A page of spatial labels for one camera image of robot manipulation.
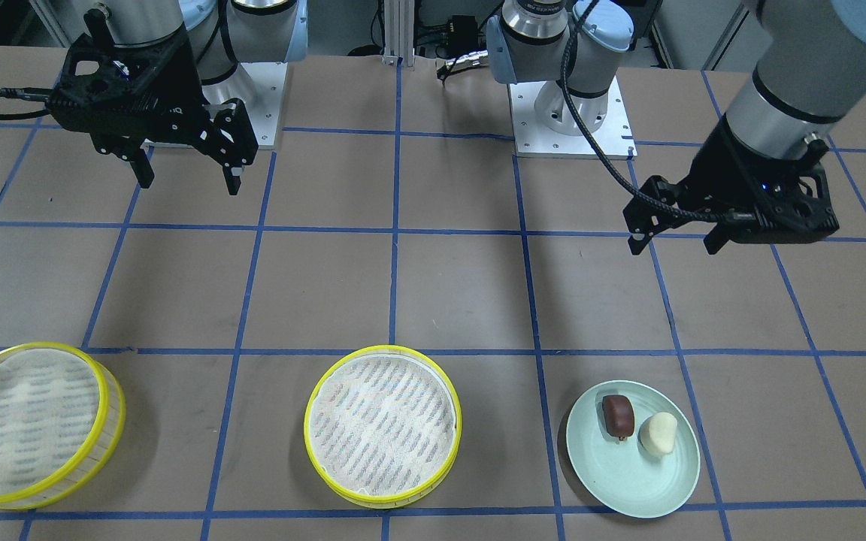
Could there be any light green plate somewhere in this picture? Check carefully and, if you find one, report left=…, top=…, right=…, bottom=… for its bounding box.
left=565, top=380, right=701, bottom=519

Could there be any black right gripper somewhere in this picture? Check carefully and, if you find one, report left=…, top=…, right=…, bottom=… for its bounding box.
left=50, top=34, right=258, bottom=196

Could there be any white steamed bun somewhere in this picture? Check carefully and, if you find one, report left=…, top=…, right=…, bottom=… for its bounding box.
left=638, top=412, right=678, bottom=458

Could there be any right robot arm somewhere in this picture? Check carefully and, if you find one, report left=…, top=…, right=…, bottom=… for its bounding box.
left=46, top=1, right=308, bottom=195

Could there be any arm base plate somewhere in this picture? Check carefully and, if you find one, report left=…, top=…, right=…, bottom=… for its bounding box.
left=507, top=77, right=638, bottom=160
left=201, top=62, right=291, bottom=150

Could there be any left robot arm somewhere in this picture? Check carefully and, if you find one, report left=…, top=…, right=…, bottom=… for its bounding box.
left=484, top=1, right=866, bottom=255

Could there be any brown steamed bun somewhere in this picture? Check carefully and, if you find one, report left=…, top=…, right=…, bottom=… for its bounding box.
left=601, top=394, right=636, bottom=441

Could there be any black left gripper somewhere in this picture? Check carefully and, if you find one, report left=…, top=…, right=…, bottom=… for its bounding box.
left=623, top=124, right=840, bottom=255

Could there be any yellow rimmed steamer basket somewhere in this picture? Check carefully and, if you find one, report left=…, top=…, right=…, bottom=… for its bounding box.
left=0, top=342, right=126, bottom=510
left=303, top=345, right=463, bottom=509

